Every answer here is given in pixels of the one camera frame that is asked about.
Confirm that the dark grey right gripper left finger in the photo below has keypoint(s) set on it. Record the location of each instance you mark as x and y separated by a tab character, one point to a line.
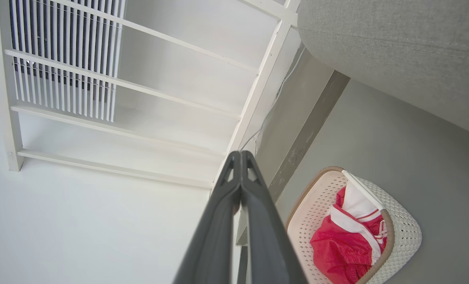
212	236

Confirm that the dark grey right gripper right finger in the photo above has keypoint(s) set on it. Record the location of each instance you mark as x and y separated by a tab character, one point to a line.
268	240

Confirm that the white perforated laundry basket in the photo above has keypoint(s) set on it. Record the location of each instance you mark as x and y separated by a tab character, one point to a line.
404	232

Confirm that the red and white garment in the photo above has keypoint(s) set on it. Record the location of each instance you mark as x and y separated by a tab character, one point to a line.
337	248

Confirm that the white wooden railing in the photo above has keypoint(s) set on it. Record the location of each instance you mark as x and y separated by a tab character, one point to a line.
254	94

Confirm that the grey fabric sofa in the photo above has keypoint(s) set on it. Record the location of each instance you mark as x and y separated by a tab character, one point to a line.
400	43

